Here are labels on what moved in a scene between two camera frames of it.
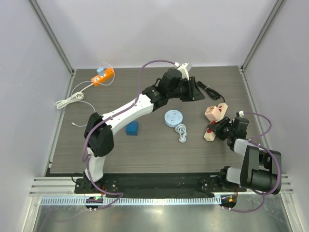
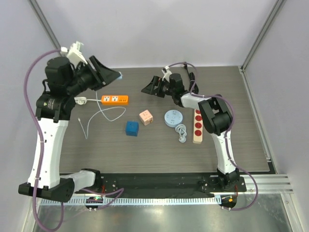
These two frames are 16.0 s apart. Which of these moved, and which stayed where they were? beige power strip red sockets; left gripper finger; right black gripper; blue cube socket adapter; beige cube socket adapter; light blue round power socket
Moved: right black gripper; beige cube socket adapter; left gripper finger; beige power strip red sockets
Stayed: blue cube socket adapter; light blue round power socket
